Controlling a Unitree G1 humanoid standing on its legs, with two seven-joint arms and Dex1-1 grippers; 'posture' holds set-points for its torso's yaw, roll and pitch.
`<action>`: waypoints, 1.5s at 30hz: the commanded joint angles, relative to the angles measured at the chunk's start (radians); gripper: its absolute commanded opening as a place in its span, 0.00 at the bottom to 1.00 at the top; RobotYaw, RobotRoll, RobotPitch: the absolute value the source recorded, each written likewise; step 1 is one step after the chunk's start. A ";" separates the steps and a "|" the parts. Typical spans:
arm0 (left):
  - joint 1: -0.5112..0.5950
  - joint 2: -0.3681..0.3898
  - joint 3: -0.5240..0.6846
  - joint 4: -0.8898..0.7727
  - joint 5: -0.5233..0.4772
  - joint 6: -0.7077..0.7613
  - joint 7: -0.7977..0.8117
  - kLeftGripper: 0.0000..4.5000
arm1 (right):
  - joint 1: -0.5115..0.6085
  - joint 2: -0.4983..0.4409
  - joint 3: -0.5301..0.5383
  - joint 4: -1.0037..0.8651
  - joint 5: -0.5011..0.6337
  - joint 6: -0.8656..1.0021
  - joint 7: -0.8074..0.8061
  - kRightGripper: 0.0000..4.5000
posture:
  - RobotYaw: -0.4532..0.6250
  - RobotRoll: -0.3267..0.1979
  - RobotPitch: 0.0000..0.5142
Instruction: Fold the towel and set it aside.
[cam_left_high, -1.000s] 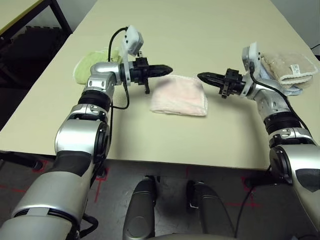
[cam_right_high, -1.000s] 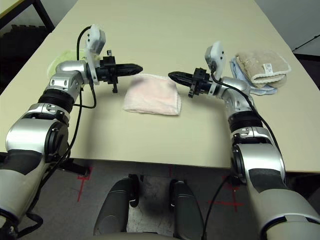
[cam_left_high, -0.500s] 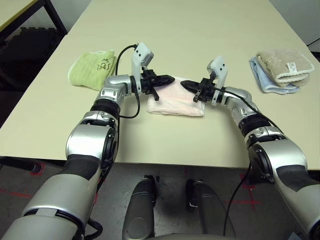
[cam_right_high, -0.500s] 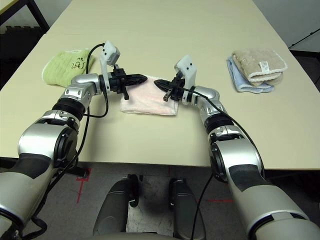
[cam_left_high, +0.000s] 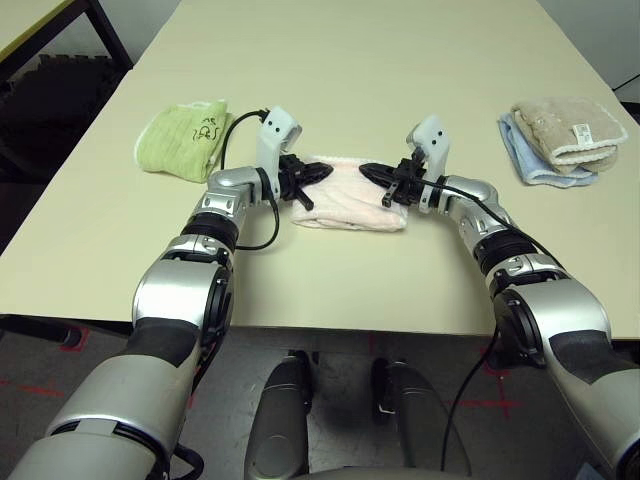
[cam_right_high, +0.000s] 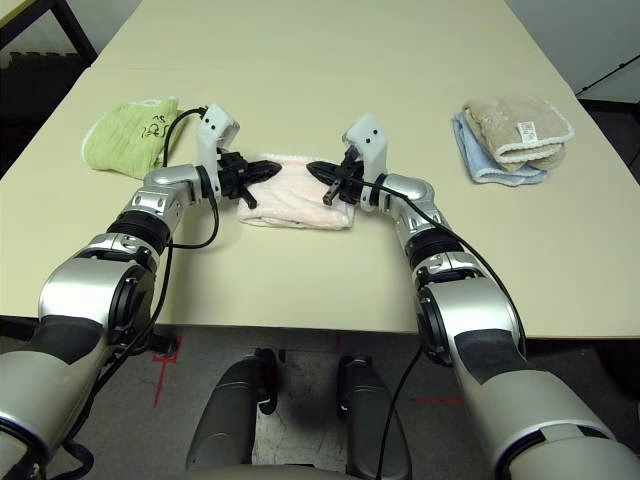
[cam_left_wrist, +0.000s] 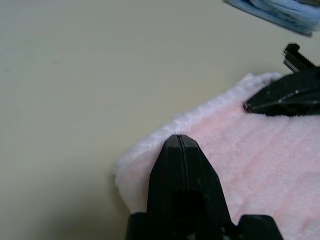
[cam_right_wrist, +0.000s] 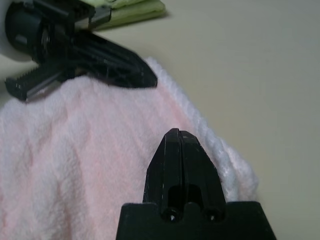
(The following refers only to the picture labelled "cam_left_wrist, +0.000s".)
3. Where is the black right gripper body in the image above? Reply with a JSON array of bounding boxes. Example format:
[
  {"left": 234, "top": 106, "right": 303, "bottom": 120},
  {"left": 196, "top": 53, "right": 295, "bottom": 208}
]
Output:
[{"left": 283, "top": 43, "right": 320, "bottom": 73}]

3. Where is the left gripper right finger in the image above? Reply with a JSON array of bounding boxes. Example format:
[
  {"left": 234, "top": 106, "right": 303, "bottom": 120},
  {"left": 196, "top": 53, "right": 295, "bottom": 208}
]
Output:
[{"left": 180, "top": 134, "right": 232, "bottom": 221}]

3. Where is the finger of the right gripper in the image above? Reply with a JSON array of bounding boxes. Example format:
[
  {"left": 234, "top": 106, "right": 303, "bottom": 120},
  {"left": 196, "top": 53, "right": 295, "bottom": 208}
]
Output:
[
  {"left": 246, "top": 66, "right": 320, "bottom": 107},
  {"left": 244, "top": 89, "right": 320, "bottom": 117}
]

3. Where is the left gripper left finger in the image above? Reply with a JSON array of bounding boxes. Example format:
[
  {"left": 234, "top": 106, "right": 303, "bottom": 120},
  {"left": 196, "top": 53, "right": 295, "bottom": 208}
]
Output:
[{"left": 147, "top": 134, "right": 187, "bottom": 213}]

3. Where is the pink fluffy towel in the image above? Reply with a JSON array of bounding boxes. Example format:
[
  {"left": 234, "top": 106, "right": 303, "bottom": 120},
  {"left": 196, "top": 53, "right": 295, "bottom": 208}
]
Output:
[{"left": 114, "top": 71, "right": 320, "bottom": 240}]

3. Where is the light blue folded towel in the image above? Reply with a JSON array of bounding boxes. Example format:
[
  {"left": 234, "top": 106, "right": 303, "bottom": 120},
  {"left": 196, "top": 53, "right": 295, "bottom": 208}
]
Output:
[{"left": 223, "top": 0, "right": 320, "bottom": 38}]

